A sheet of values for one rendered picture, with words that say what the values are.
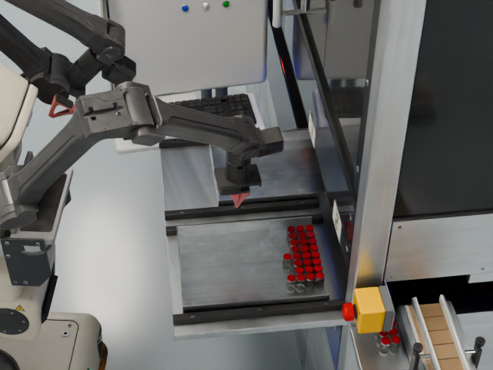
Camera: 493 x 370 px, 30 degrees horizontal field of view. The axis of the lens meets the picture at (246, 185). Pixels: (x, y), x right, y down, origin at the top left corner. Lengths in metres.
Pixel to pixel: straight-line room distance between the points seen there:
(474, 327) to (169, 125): 0.94
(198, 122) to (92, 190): 2.00
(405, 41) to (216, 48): 1.26
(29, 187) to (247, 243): 0.67
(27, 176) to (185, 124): 0.32
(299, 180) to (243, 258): 0.32
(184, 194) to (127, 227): 1.19
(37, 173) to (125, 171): 2.05
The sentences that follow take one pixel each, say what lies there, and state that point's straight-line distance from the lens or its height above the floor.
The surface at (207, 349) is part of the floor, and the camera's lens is 3.19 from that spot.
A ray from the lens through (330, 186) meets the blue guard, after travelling 2.22.
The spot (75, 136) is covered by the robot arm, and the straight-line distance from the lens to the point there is 1.68.
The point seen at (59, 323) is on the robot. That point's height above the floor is 0.28.
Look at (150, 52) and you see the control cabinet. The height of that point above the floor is 0.97.
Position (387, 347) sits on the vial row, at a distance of 2.07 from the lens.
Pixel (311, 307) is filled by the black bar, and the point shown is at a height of 0.90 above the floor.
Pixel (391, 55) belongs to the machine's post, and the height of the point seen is 1.62.
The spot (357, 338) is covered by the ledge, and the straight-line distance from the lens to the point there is 2.12.
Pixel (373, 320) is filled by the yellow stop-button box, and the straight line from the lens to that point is 2.00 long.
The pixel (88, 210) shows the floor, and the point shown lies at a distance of 3.69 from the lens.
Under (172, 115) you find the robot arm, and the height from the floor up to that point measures 1.47.
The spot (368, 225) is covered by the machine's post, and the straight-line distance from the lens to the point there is 1.91.
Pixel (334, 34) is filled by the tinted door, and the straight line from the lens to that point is 2.09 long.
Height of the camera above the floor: 2.54
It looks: 43 degrees down
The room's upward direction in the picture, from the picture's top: straight up
